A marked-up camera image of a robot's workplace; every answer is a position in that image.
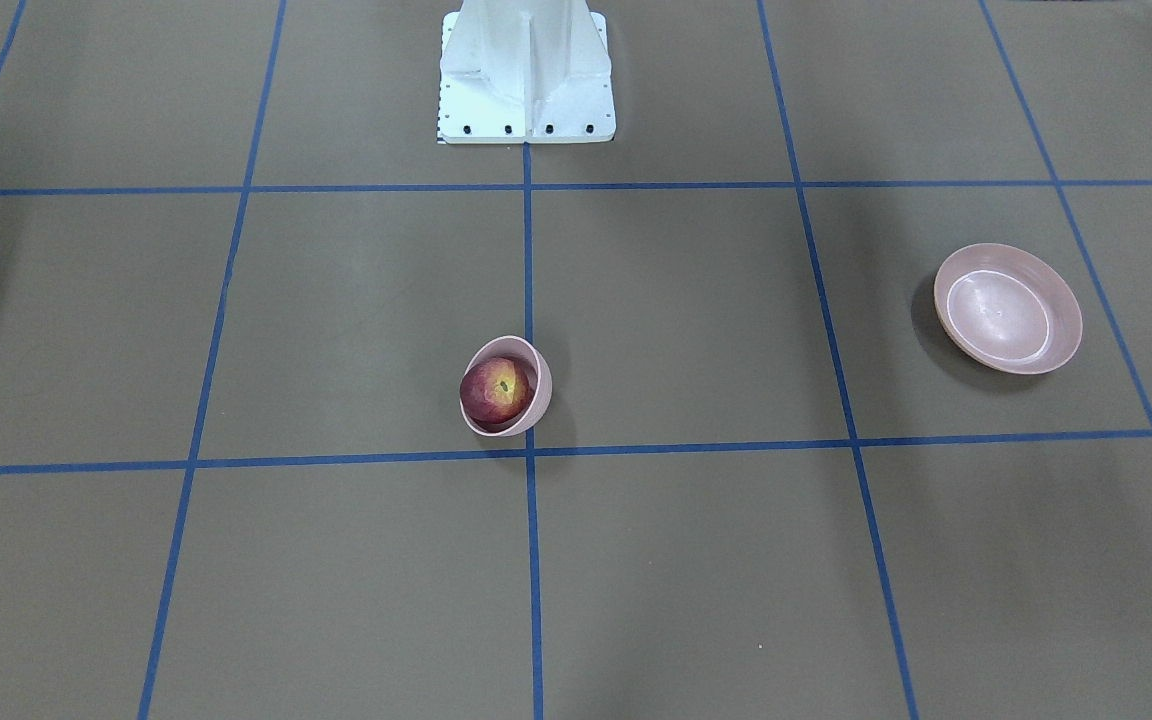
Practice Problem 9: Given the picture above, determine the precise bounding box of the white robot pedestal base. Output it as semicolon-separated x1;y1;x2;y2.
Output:
435;1;617;145

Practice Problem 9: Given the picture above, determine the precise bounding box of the pink plate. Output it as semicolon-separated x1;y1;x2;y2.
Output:
933;243;1084;376

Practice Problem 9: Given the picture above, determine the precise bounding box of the pink bowl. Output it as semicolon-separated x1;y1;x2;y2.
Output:
460;334;553;438

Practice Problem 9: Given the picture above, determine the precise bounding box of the red apple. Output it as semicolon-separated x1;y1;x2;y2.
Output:
460;356;535;427

